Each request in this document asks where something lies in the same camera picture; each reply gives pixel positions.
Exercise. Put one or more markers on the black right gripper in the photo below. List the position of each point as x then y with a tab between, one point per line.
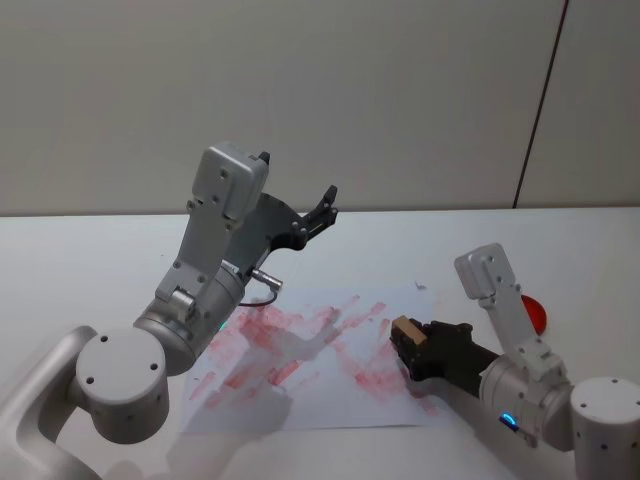
455	355

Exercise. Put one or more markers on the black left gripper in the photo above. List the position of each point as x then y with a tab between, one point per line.
267	220

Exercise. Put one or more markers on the small wooden stamp block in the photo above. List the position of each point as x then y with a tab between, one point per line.
410	330

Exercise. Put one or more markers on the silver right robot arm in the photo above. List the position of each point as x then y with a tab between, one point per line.
600	410

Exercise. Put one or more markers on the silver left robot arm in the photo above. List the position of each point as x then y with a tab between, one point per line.
120	370

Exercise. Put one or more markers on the white paper with red marks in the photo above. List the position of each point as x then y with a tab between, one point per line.
350	370

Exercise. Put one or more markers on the round red ink pad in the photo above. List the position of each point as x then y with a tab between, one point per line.
537	312

